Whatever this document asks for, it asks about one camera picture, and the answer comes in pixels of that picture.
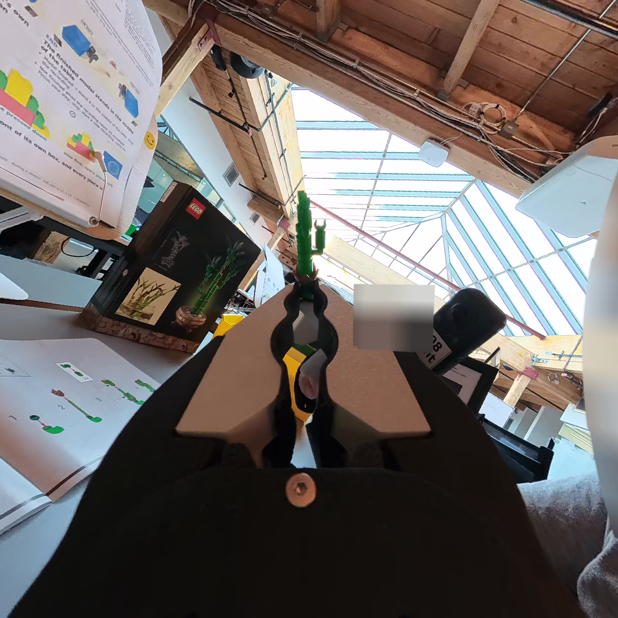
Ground white ceiling access point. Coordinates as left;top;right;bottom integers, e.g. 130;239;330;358
418;139;451;168

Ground lego instruction booklet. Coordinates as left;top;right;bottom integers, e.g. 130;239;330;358
0;338;162;534

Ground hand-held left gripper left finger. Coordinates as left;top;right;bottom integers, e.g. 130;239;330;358
175;284;305;468

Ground printed instruction sheet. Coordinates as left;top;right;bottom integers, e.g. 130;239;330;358
0;0;164;231

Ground white curved object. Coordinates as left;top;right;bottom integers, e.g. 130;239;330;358
516;136;618;532

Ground white paper board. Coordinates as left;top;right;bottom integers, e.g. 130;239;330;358
253;244;286;305

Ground person's grey printed shirt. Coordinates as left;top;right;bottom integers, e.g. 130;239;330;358
519;475;618;618

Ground yellow stacked storage bins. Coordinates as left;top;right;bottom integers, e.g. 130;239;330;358
211;313;315;422

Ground green lego bamboo branch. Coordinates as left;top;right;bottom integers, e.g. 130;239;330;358
294;190;329;314

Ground black round ceiling fixture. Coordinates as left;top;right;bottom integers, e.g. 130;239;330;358
229;52;265;79

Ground dark lego set box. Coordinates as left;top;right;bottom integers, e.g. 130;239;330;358
80;183;262;354

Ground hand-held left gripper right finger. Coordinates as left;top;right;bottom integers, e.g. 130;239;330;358
309;283;432;468

